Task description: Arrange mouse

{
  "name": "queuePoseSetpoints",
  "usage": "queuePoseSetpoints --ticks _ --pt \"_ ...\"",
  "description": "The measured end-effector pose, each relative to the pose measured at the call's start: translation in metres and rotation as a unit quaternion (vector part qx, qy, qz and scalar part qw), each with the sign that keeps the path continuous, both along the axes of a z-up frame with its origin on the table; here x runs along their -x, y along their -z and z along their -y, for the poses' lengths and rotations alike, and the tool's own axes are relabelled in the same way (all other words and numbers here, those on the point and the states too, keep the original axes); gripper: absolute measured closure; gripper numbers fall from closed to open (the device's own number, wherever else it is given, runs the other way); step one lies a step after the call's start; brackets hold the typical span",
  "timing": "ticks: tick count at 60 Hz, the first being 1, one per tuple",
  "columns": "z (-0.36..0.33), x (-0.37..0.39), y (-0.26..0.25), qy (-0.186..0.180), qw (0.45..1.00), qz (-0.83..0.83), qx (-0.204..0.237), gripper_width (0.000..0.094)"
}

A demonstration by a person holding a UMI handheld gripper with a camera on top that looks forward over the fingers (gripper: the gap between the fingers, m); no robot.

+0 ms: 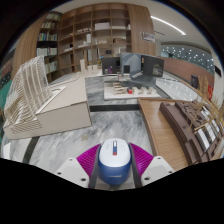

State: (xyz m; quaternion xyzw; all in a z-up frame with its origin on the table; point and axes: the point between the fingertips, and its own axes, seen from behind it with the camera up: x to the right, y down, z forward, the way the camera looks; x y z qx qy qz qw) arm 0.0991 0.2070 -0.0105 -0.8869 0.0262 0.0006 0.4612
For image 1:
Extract dark curved bookshelf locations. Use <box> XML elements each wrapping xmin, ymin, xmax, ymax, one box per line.
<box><xmin>0</xmin><ymin>49</ymin><xmax>16</xmax><ymax>111</ymax></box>

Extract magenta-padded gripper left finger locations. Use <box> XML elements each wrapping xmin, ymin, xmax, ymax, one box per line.
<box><xmin>54</xmin><ymin>143</ymin><xmax>102</xmax><ymax>189</ymax></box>

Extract dark grey building model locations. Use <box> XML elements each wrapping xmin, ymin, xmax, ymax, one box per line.
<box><xmin>100</xmin><ymin>52</ymin><xmax>165</xmax><ymax>79</ymax></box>

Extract white wall poster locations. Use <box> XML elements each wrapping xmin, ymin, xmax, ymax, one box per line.
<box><xmin>139</xmin><ymin>31</ymin><xmax>156</xmax><ymax>44</ymax></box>

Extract white and blue computer mouse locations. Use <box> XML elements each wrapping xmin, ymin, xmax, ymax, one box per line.
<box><xmin>97</xmin><ymin>137</ymin><xmax>133</xmax><ymax>187</ymax></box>

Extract long ceiling light strip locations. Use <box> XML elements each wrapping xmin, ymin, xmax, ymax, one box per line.
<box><xmin>149</xmin><ymin>14</ymin><xmax>188</xmax><ymax>37</ymax></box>

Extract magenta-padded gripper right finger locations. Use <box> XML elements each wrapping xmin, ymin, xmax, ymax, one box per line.
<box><xmin>128</xmin><ymin>142</ymin><xmax>175</xmax><ymax>188</ymax></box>

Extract red sign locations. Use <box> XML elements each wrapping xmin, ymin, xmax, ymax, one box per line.
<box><xmin>207</xmin><ymin>84</ymin><xmax>214</xmax><ymax>100</ymax></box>

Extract brown model on wooden board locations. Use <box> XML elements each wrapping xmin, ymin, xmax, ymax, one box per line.
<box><xmin>137</xmin><ymin>97</ymin><xmax>224</xmax><ymax>173</ymax></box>

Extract group of small ceiling lights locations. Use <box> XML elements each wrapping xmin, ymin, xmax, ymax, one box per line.
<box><xmin>163</xmin><ymin>46</ymin><xmax>213</xmax><ymax>66</ymax></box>

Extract white slatted architectural model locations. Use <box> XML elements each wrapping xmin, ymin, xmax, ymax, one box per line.
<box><xmin>2</xmin><ymin>55</ymin><xmax>93</xmax><ymax>140</ymax></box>

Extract white base model with blocks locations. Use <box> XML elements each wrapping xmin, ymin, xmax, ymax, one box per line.
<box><xmin>103</xmin><ymin>81</ymin><xmax>162</xmax><ymax>101</ymax></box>

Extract wooden shelf unit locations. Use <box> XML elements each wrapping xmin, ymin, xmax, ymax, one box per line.
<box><xmin>11</xmin><ymin>3</ymin><xmax>157</xmax><ymax>84</ymax></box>

